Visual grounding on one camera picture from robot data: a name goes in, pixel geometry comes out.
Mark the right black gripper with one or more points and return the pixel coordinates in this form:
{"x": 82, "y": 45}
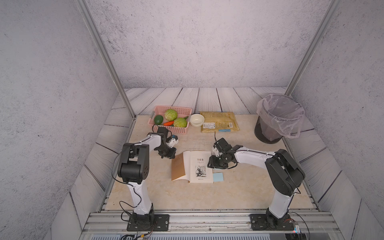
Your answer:
{"x": 211, "y": 161}

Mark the yellow grain bag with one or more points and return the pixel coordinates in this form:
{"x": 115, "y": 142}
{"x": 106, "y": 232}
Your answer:
{"x": 219, "y": 122}

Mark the right aluminium frame post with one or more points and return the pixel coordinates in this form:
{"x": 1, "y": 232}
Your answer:
{"x": 321, "y": 30}

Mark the green cabbage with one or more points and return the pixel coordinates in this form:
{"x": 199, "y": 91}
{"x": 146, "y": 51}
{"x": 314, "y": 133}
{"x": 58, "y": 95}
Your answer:
{"x": 180, "y": 123}
{"x": 171, "y": 115}

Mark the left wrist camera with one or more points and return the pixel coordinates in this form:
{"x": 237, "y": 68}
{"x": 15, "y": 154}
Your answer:
{"x": 172, "y": 140}

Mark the red chili pepper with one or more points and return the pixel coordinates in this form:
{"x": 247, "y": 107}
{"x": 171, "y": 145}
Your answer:
{"x": 168, "y": 123}

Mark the black trash bin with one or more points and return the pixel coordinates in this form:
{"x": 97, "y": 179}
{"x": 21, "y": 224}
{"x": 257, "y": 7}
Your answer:
{"x": 265, "y": 133}

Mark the aluminium mounting rail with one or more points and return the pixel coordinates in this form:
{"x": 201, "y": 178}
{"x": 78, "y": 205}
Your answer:
{"x": 307, "y": 221}

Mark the left aluminium frame post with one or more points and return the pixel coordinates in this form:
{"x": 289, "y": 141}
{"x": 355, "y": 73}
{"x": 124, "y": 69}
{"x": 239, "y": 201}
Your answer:
{"x": 89, "y": 21}

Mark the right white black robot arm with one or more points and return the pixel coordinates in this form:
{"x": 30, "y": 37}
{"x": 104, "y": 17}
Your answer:
{"x": 286, "y": 176}

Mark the front green cabbage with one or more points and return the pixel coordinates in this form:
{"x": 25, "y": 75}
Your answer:
{"x": 180, "y": 123}

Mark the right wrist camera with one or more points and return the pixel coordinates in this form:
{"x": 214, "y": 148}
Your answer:
{"x": 220, "y": 147}

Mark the dark green avocado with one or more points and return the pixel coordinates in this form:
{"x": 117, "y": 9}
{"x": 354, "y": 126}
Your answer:
{"x": 158, "y": 120}

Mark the lower blue sticky note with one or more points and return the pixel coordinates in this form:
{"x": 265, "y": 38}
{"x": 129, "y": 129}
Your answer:
{"x": 218, "y": 177}

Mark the back green cabbage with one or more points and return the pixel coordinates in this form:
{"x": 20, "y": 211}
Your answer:
{"x": 171, "y": 115}

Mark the aluminium frame post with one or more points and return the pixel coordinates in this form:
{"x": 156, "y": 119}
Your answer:
{"x": 321, "y": 30}
{"x": 89, "y": 21}

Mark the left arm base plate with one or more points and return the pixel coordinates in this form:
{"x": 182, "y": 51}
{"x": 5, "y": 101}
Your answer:
{"x": 148, "y": 223}

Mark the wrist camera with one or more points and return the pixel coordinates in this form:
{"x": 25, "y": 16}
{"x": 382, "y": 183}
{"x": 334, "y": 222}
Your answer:
{"x": 220, "y": 147}
{"x": 172, "y": 140}

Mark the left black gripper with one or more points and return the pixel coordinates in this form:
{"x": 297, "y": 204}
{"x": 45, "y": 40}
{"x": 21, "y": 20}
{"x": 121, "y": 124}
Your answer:
{"x": 172, "y": 154}

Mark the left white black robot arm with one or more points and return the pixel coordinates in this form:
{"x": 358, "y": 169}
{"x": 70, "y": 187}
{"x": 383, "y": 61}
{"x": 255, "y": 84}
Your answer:
{"x": 133, "y": 168}

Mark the brown black paperback book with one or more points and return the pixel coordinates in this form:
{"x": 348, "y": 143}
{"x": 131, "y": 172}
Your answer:
{"x": 193, "y": 167}

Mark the pink plastic basket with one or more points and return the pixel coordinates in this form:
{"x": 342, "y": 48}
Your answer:
{"x": 183, "y": 112}

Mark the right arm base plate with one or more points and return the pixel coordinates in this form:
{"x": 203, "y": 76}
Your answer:
{"x": 264, "y": 222}

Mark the white ceramic bowl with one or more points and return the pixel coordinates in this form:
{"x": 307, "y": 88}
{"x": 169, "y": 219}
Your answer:
{"x": 197, "y": 120}

